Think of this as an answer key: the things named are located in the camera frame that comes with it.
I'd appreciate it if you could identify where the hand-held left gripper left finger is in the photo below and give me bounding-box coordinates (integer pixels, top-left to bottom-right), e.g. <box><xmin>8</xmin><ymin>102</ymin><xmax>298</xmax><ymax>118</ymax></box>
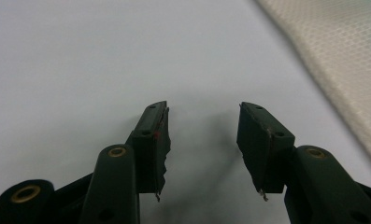
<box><xmin>125</xmin><ymin>100</ymin><xmax>172</xmax><ymax>203</ymax></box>

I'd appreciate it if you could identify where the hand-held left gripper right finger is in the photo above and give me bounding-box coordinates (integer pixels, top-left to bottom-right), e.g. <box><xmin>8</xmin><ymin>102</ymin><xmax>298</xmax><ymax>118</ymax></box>
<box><xmin>236</xmin><ymin>101</ymin><xmax>296</xmax><ymax>203</ymax></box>

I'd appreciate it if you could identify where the white mesh zipper bag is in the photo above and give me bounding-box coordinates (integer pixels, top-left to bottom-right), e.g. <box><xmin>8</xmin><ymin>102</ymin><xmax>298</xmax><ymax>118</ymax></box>
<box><xmin>254</xmin><ymin>0</ymin><xmax>371</xmax><ymax>175</ymax></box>

